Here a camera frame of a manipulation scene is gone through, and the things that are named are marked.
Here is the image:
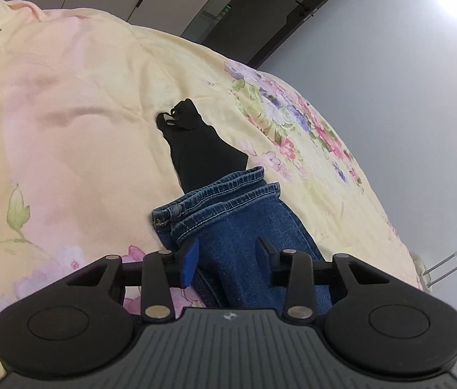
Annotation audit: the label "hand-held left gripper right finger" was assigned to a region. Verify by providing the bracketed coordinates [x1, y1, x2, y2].
[255, 237, 391, 325]

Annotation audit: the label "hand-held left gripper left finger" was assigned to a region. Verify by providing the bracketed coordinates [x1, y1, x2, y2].
[66, 237, 201, 325]

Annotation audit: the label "blue denim pants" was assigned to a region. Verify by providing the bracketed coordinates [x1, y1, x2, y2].
[151, 166, 332, 317]

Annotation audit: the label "black cloth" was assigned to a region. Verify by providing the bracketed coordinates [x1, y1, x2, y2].
[156, 98, 249, 194]

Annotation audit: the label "floral blanket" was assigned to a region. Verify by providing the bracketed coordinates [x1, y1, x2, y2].
[0, 0, 424, 382]

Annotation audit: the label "cream suitcase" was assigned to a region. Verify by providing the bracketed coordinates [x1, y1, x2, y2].
[411, 250, 457, 292]

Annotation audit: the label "dark door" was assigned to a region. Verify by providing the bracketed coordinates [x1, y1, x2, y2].
[180, 0, 359, 70]

